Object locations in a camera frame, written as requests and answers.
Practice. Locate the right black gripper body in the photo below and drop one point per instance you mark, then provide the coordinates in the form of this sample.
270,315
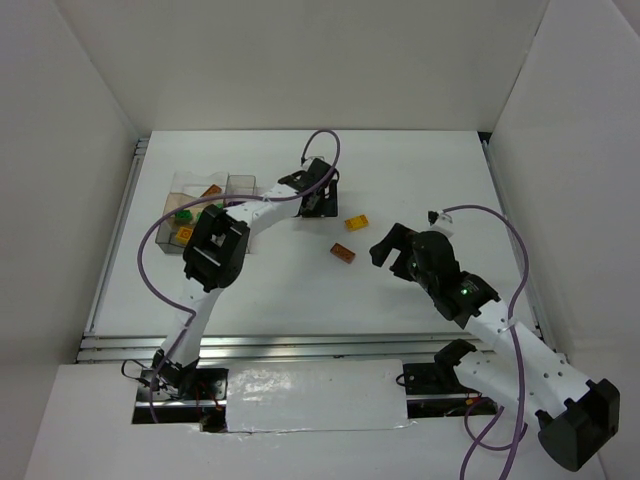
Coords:
400,248

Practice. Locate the clear tall narrow container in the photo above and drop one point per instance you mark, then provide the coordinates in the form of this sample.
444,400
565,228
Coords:
241,185

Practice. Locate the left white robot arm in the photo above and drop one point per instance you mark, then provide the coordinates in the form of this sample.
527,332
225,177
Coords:
214,257

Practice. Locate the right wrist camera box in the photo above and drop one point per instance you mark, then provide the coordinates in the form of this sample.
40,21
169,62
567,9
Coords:
441,222

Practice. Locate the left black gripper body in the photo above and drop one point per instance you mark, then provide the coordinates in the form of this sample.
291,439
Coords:
318,206

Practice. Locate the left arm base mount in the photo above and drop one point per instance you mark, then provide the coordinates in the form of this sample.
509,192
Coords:
202,402

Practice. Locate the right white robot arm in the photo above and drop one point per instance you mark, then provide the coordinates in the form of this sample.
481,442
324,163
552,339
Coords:
572,415

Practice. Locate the clear wavy container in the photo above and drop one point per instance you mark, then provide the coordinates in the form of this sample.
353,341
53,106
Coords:
194,184

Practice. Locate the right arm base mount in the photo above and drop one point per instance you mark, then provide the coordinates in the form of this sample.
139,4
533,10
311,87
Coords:
432,389

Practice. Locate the brown orange lego brick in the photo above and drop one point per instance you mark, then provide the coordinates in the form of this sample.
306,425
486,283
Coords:
343,253

